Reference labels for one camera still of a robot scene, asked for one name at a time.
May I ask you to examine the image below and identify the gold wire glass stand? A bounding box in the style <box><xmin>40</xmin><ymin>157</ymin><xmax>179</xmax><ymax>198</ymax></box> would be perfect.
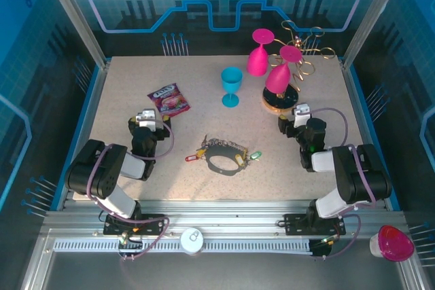
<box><xmin>262</xmin><ymin>20</ymin><xmax>336</xmax><ymax>114</ymax></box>

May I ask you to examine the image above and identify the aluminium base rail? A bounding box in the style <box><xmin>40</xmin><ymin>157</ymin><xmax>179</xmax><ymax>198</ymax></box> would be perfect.
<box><xmin>40</xmin><ymin>200</ymin><xmax>408</xmax><ymax>240</ymax></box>

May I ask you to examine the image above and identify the pink plastic goblet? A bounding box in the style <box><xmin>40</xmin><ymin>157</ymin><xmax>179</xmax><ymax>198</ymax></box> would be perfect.
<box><xmin>264</xmin><ymin>46</ymin><xmax>303</xmax><ymax>96</ymax></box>
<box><xmin>246</xmin><ymin>28</ymin><xmax>275</xmax><ymax>76</ymax></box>

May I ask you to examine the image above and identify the pink lidded cup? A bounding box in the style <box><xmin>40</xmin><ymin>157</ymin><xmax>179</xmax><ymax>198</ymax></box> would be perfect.
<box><xmin>369</xmin><ymin>224</ymin><xmax>415</xmax><ymax>263</ymax></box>

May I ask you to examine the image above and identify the aluminium frame post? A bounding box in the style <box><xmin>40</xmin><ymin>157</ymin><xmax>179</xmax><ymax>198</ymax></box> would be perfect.
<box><xmin>341</xmin><ymin>0</ymin><xmax>411</xmax><ymax>69</ymax></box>
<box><xmin>37</xmin><ymin>0</ymin><xmax>112</xmax><ymax>69</ymax></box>

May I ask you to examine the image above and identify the white slotted cable duct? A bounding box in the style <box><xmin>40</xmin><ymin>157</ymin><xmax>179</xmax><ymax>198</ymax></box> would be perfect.
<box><xmin>52</xmin><ymin>238</ymin><xmax>315</xmax><ymax>253</ymax></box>

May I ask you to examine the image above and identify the blue plastic goblet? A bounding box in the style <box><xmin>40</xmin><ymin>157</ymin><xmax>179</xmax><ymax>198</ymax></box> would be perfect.
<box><xmin>220</xmin><ymin>67</ymin><xmax>243</xmax><ymax>107</ymax></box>

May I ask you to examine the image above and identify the purple drink sachet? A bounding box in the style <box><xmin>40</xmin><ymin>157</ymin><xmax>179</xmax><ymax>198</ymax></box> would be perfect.
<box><xmin>147</xmin><ymin>82</ymin><xmax>192</xmax><ymax>122</ymax></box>

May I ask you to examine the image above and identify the blue table edge strip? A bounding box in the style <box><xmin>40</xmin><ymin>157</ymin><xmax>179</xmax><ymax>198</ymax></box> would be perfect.
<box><xmin>54</xmin><ymin>64</ymin><xmax>103</xmax><ymax>213</ymax></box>
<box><xmin>346</xmin><ymin>64</ymin><xmax>402</xmax><ymax>211</ymax></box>

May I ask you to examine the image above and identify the white tin can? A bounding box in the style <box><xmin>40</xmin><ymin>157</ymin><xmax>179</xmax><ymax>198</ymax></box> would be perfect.
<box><xmin>179</xmin><ymin>228</ymin><xmax>205</xmax><ymax>256</ymax></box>

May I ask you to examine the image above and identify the keyring with metal keys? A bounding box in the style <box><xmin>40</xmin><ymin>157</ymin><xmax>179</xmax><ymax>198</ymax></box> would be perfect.
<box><xmin>185</xmin><ymin>135</ymin><xmax>262</xmax><ymax>178</ymax></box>

